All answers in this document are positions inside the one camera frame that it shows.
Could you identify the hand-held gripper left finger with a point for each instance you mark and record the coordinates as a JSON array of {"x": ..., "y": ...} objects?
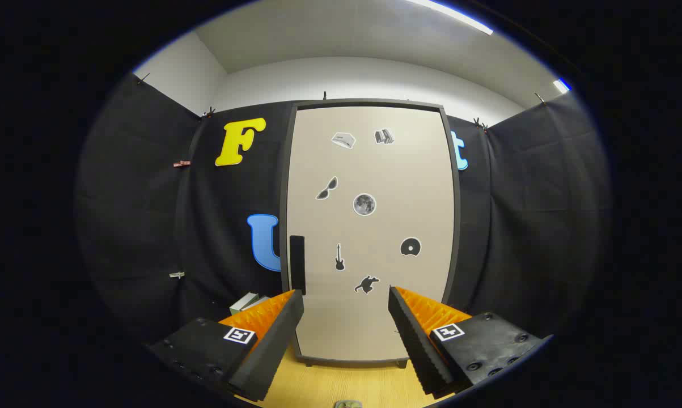
[{"x": 272, "y": 351}]

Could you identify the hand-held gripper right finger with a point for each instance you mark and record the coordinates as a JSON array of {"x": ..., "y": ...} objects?
[{"x": 417, "y": 345}]

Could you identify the pale green brush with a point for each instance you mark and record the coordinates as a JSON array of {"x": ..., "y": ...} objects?
[{"x": 348, "y": 404}]

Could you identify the pale green book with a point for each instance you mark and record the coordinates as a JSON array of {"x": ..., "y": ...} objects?
[{"x": 243, "y": 303}]

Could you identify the black backdrop cloth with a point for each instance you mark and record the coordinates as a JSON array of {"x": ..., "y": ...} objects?
[{"x": 136, "y": 198}]

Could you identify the grey cabinet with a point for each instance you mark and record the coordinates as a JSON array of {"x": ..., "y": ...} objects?
[{"x": 369, "y": 103}]

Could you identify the small ceiling light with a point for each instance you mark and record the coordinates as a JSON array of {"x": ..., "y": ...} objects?
[{"x": 561, "y": 86}]

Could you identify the long ceiling strip light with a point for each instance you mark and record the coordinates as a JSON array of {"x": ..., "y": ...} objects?
[{"x": 454, "y": 16}]

